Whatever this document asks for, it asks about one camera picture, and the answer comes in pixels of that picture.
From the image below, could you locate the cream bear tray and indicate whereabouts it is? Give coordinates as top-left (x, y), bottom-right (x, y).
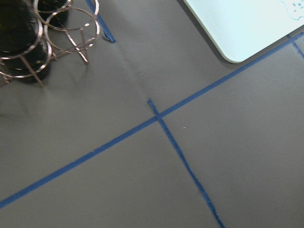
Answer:
top-left (185, 0), bottom-right (304, 63)

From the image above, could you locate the dark wine bottle left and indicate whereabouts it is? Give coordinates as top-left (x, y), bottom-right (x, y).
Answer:
top-left (0, 0), bottom-right (51, 85)

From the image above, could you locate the dark wine bottle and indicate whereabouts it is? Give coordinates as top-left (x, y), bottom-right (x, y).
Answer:
top-left (0, 0), bottom-right (51, 85)
top-left (38, 0), bottom-right (69, 28)

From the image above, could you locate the dark wine bottle right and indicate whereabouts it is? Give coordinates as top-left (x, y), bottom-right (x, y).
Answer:
top-left (38, 0), bottom-right (69, 28)

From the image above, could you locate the copper wire bottle rack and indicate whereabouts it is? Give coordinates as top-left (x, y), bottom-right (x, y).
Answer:
top-left (1, 0), bottom-right (100, 83)

